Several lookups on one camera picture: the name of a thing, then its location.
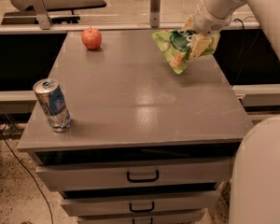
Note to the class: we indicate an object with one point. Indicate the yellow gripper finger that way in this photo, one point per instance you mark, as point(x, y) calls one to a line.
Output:
point(201, 45)
point(188, 25)

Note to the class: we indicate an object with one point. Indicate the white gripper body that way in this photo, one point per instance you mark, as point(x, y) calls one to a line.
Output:
point(207, 21)

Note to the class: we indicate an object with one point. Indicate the green rice chip bag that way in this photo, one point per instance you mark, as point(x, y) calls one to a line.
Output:
point(175, 46)

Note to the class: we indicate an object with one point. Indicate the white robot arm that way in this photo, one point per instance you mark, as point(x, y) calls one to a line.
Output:
point(255, 179)

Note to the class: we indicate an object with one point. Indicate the red apple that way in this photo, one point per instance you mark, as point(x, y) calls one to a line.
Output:
point(91, 38)

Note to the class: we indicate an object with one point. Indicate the grey drawer cabinet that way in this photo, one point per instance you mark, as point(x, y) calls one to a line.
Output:
point(130, 112)

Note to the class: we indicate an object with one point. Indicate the blue silver soda can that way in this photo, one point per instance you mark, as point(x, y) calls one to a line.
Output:
point(52, 102)

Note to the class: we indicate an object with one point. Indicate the middle metal bracket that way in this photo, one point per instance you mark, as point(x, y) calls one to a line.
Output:
point(154, 14)

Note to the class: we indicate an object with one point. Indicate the metal bracket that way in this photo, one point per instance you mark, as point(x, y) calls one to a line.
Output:
point(42, 16)
point(154, 14)

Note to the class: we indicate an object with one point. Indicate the top drawer black handle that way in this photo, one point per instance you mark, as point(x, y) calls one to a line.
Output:
point(133, 177)

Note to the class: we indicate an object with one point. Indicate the drawer black handle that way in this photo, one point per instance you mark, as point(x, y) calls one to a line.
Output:
point(141, 207)
point(133, 177)
point(144, 220)

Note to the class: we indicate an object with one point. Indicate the left metal bracket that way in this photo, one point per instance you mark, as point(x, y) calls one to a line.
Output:
point(42, 16)

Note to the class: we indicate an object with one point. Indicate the middle drawer black handle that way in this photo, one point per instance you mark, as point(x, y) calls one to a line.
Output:
point(141, 207)

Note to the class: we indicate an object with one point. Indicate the bottom drawer black handle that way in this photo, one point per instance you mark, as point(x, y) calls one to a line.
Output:
point(144, 220)

